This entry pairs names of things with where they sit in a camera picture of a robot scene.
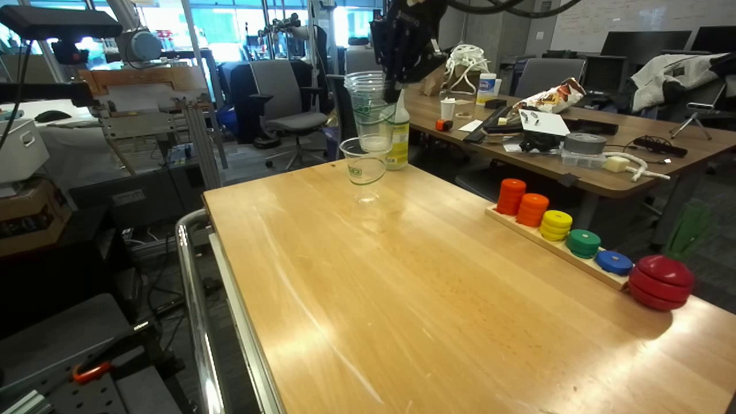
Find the large red disc stack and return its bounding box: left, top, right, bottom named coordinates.
left=625, top=254, right=697, bottom=314

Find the grey tape roll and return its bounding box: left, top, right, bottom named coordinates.
left=562, top=132, right=609, bottom=158

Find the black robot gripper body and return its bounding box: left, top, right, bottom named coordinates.
left=371, top=0, right=448, bottom=88

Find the green plastic object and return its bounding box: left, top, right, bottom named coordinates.
left=666, top=195, right=714, bottom=262

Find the yellow disc stack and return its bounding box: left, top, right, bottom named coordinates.
left=539, top=208, right=575, bottom=244

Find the grey round lamp head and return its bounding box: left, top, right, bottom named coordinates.
left=118, top=25, right=166, bottom=64

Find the grey chair backrest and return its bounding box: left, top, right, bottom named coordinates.
left=516, top=55, right=590, bottom=100

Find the white paper sheet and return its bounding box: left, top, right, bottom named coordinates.
left=516, top=106, right=572, bottom=140

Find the orange disc stack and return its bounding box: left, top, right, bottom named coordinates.
left=516, top=192, right=553, bottom=231

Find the black computer monitor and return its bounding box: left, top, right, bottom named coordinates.
left=687, top=25, right=736, bottom=55
left=601, top=31, right=694, bottom=58

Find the wooden disc base board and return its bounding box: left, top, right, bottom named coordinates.
left=486, top=204, right=632, bottom=292

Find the white jar blue label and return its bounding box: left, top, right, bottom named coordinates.
left=475, top=72, right=503, bottom=108

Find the black remote control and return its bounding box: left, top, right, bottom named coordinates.
left=630, top=134, right=690, bottom=161

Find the black shelf board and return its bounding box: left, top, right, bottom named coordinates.
left=0, top=2, right=124, bottom=41

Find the white jacket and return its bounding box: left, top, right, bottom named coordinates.
left=629, top=50, right=732, bottom=115

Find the brown cardboard box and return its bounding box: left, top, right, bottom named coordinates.
left=0, top=177, right=78, bottom=260

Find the chrome cart handle rail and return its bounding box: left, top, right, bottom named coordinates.
left=172, top=204, right=233, bottom=414

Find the orange clamp handle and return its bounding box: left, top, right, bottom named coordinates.
left=69, top=360, right=115, bottom=386

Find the printed snack bag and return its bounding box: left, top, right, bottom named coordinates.
left=521, top=77, right=590, bottom=115

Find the red-orange disc stack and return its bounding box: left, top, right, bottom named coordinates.
left=495, top=177, right=529, bottom=218

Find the green disc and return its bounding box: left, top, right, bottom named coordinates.
left=566, top=226, right=602, bottom=260

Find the brown wooden background desk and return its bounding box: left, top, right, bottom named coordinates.
left=402, top=81, right=736, bottom=203

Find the grey metal base plate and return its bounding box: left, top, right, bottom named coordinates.
left=0, top=290, right=186, bottom=414

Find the white cable with adapter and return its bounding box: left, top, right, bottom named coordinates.
left=598, top=149, right=675, bottom=185

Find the grey office chair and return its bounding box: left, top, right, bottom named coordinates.
left=248, top=58, right=332, bottom=171

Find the white spray bottle yellow liquid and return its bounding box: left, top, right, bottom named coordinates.
left=383, top=91, right=414, bottom=173

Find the white rope bundle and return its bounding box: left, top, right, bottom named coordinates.
left=445, top=41, right=492, bottom=95

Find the blue disc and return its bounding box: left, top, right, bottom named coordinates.
left=594, top=248, right=636, bottom=278

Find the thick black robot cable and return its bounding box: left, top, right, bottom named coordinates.
left=445, top=0, right=585, bottom=20

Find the white machine housing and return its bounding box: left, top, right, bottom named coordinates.
left=0, top=112, right=54, bottom=186

